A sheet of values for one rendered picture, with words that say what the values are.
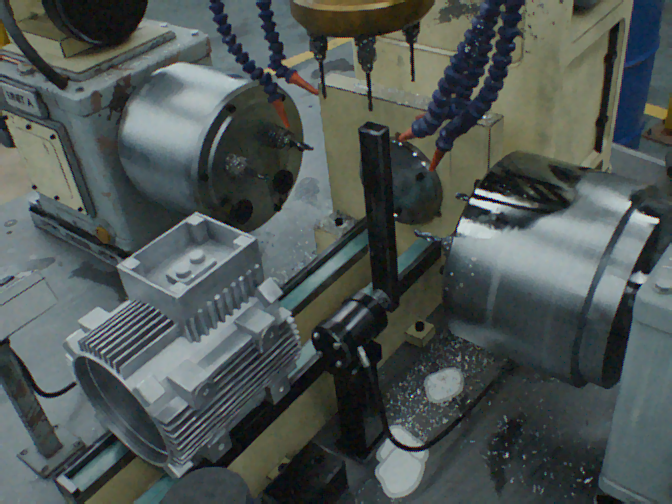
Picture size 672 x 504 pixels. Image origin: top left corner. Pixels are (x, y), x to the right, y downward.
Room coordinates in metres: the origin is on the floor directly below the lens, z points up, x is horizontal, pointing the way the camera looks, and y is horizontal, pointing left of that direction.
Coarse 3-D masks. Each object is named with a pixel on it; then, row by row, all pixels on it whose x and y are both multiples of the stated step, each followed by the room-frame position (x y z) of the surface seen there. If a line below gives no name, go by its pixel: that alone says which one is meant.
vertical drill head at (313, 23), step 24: (312, 0) 0.86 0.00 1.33; (336, 0) 0.85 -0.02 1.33; (360, 0) 0.85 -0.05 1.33; (384, 0) 0.84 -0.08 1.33; (408, 0) 0.84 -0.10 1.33; (432, 0) 0.88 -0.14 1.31; (312, 24) 0.85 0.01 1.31; (336, 24) 0.83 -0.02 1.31; (360, 24) 0.83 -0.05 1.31; (384, 24) 0.83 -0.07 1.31; (408, 24) 0.84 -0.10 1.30; (312, 48) 0.90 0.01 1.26; (360, 48) 0.85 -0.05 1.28
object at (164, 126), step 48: (144, 96) 1.08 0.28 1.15; (192, 96) 1.03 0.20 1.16; (240, 96) 1.02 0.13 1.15; (288, 96) 1.10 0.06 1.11; (144, 144) 1.02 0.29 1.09; (192, 144) 0.96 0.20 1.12; (240, 144) 1.01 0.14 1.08; (288, 144) 1.03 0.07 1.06; (144, 192) 1.04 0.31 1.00; (192, 192) 0.94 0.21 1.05; (240, 192) 0.99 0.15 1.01; (288, 192) 1.07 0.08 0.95
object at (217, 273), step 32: (192, 224) 0.71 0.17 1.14; (224, 224) 0.70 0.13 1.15; (160, 256) 0.69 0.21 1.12; (192, 256) 0.66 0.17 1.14; (224, 256) 0.68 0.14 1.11; (256, 256) 0.67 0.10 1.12; (128, 288) 0.64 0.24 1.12; (160, 288) 0.60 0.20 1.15; (192, 288) 0.60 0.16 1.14; (224, 288) 0.63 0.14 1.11; (192, 320) 0.59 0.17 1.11; (224, 320) 0.61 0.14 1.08
